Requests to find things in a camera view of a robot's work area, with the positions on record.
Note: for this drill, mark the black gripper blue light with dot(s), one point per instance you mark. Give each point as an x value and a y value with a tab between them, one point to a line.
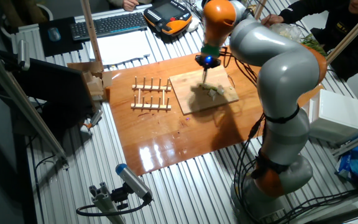
208	60

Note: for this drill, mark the steel kitchen knife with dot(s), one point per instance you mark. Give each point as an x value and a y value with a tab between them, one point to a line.
204	76

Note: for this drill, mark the right forearm black sleeve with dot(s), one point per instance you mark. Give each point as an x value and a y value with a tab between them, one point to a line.
309	9

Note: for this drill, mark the left forearm black sleeve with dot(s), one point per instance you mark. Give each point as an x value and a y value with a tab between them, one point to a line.
353	67

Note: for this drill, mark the grey-sleeved forearm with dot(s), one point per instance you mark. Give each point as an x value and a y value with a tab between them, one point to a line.
115	3

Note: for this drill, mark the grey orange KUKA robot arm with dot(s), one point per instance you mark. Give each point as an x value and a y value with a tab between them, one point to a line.
278	74

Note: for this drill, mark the right hand of black-jacket person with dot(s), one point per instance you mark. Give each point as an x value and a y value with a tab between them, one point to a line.
271	19

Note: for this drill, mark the hand of grey-sleeved person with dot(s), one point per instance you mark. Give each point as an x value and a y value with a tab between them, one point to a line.
130	4

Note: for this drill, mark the pale green scallion slice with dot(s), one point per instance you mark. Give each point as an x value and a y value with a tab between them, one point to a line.
205	86

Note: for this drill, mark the green wrist flange adapter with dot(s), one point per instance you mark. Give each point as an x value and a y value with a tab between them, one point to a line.
210	50

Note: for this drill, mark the flat white scallion slice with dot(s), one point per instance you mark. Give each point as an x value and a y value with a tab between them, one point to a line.
213	98

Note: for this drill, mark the small white rounded object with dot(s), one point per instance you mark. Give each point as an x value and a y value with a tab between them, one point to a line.
193	25

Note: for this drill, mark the wooden peg dish rack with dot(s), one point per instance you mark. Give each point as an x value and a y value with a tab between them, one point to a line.
151	88

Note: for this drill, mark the orange black teach pendant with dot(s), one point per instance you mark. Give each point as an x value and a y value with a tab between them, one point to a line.
166	12

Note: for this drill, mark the white paper sheet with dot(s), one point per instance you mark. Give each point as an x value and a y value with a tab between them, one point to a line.
120	46

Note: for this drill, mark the clear plastic bag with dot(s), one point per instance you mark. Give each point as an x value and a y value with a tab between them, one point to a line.
286	31

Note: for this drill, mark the black computer keyboard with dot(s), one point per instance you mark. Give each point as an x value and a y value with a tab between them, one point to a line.
110	25

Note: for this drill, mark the green scallion bunch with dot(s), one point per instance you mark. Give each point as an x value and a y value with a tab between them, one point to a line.
314	45

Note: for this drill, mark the small wooden block stack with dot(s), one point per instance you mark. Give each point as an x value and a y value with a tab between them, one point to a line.
85	67

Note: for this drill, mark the white foam box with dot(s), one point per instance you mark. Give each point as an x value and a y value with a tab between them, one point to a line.
337	115

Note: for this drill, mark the black-jacket person torso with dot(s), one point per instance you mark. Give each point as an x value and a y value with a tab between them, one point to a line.
343	31

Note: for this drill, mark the black mouse pad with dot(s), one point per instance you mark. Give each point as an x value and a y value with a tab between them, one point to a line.
61	46

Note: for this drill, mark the black flat monitor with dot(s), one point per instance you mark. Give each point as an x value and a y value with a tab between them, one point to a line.
54	84

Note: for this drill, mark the grey computer mouse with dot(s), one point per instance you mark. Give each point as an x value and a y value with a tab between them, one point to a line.
54	34

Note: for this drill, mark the aluminium profile bar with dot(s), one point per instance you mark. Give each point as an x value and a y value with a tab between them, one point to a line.
353	143

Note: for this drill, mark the wooden frame post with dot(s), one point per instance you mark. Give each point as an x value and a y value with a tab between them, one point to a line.
90	31
353	33
259	8

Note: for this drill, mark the silver camera with blue cap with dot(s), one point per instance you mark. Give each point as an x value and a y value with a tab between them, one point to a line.
132	180

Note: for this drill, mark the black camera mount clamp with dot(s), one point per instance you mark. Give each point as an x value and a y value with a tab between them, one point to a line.
120	196

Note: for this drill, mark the aluminium extrusion camera stand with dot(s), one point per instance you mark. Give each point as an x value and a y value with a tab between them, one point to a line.
104	205

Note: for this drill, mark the small silver camera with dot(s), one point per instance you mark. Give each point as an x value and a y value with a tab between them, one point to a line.
23	54

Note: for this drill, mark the aluminium frame strut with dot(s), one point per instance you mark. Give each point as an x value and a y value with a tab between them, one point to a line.
20	102

